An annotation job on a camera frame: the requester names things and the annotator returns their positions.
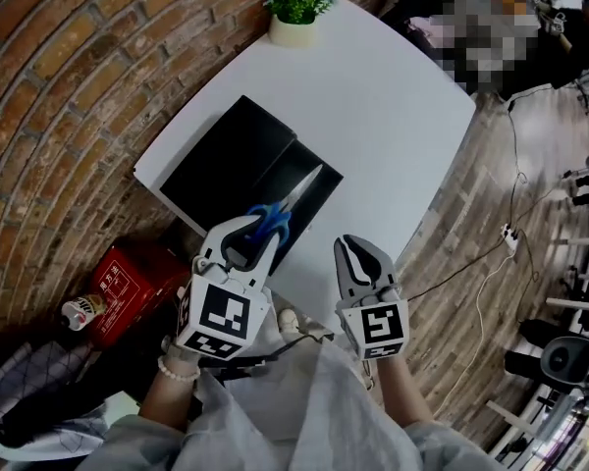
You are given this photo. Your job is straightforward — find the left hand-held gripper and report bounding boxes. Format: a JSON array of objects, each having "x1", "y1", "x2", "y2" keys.
[{"x1": 175, "y1": 214, "x2": 281, "y2": 363}]

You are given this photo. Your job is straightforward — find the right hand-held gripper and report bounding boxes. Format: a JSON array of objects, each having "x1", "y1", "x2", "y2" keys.
[{"x1": 333, "y1": 234, "x2": 412, "y2": 362}]

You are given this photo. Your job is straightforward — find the blue-handled scissors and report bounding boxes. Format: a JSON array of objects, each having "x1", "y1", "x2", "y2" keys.
[{"x1": 244, "y1": 163, "x2": 324, "y2": 247}]

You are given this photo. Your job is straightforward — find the black box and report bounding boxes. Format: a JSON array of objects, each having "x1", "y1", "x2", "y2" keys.
[{"x1": 158, "y1": 94, "x2": 346, "y2": 277}]

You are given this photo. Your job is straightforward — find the person's right forearm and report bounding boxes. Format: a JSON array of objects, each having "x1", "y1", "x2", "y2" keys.
[{"x1": 372, "y1": 358, "x2": 436, "y2": 429}]

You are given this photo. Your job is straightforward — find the person's left forearm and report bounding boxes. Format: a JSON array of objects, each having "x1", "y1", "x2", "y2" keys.
[{"x1": 139, "y1": 355, "x2": 203, "y2": 434}]

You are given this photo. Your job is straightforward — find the red metal box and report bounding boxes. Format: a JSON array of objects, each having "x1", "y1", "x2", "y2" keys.
[{"x1": 80, "y1": 245, "x2": 192, "y2": 350}]

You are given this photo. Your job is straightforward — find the person's white shoe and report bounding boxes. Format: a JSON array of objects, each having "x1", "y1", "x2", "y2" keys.
[
  {"x1": 300, "y1": 328, "x2": 336, "y2": 344},
  {"x1": 277, "y1": 308, "x2": 301, "y2": 336}
]

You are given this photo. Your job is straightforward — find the white table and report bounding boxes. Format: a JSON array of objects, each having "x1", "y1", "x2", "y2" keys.
[{"x1": 133, "y1": 0, "x2": 477, "y2": 336}]

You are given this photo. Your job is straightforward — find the white power strip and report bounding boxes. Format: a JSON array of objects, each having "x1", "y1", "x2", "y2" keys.
[{"x1": 500, "y1": 223, "x2": 520, "y2": 252}]

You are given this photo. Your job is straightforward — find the person's grey garment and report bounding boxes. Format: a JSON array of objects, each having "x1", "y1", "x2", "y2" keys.
[{"x1": 78, "y1": 344, "x2": 502, "y2": 471}]

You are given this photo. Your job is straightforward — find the plastic drink bottle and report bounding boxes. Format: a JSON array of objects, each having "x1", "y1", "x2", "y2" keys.
[{"x1": 61, "y1": 292, "x2": 110, "y2": 332}]

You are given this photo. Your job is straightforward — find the grey swivel chair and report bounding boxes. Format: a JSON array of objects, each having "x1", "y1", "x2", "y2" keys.
[{"x1": 503, "y1": 317, "x2": 589, "y2": 393}]

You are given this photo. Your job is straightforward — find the potted plant in white pot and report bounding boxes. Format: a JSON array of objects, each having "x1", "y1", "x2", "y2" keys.
[{"x1": 262, "y1": 0, "x2": 341, "y2": 48}]

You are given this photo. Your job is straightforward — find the black jacket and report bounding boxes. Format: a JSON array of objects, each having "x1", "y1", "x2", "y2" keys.
[{"x1": 0, "y1": 392, "x2": 107, "y2": 448}]

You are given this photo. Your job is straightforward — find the white cable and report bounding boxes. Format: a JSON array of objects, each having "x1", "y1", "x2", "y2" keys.
[{"x1": 432, "y1": 248, "x2": 521, "y2": 416}]

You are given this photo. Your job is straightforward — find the bead bracelet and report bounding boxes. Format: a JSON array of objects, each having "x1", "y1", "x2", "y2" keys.
[{"x1": 156, "y1": 354, "x2": 202, "y2": 384}]

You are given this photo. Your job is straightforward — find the white metal frame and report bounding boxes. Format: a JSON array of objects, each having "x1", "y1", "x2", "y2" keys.
[{"x1": 485, "y1": 203, "x2": 589, "y2": 460}]

